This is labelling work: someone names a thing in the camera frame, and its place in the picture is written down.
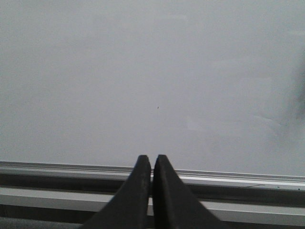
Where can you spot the white whiteboard with aluminium frame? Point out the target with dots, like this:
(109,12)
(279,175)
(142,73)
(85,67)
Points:
(216,85)

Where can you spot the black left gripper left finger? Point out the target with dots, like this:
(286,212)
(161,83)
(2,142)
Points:
(128,208)

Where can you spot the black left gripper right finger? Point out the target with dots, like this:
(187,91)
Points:
(174,205)

